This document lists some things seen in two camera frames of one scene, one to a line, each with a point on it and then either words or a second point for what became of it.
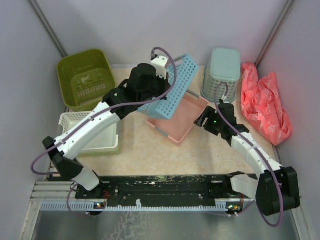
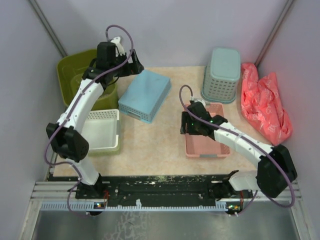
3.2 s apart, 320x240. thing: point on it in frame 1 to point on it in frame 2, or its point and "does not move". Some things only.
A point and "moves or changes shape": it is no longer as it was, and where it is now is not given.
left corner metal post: [48, 28] does not move
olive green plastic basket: [86, 77] does not move
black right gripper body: [213, 124] to [192, 126]
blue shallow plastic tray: [167, 108] moves or changes shape
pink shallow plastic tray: [179, 124] to [201, 146]
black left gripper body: [159, 86] to [125, 70]
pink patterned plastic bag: [262, 105] does not move
